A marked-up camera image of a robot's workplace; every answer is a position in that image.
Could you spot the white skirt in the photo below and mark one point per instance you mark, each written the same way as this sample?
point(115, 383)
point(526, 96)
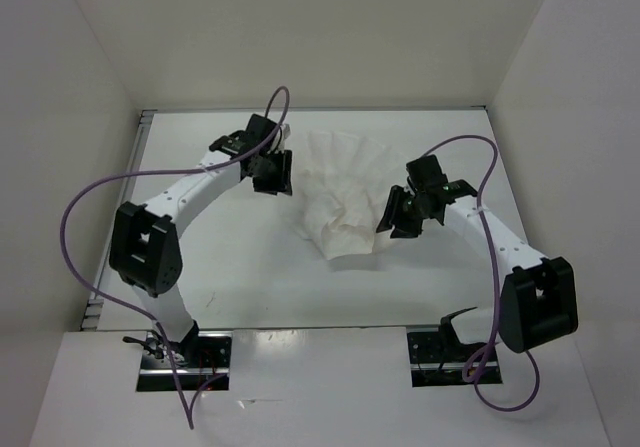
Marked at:
point(341, 184)

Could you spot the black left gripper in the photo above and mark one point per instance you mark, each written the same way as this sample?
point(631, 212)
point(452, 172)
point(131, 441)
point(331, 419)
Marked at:
point(283, 181)

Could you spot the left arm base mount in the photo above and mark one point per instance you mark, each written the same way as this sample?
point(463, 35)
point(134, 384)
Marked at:
point(209, 365)

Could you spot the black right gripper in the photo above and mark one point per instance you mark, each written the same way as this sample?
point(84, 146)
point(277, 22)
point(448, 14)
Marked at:
point(403, 228)

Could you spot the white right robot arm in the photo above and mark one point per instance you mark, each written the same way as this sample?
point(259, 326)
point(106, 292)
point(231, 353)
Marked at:
point(537, 295)

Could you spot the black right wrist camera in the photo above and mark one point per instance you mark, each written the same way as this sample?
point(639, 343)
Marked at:
point(425, 173)

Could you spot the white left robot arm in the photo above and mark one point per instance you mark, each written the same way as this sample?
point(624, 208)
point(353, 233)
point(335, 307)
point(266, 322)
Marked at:
point(145, 249)

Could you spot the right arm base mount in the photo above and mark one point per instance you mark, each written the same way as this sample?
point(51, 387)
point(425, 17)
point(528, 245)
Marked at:
point(434, 361)

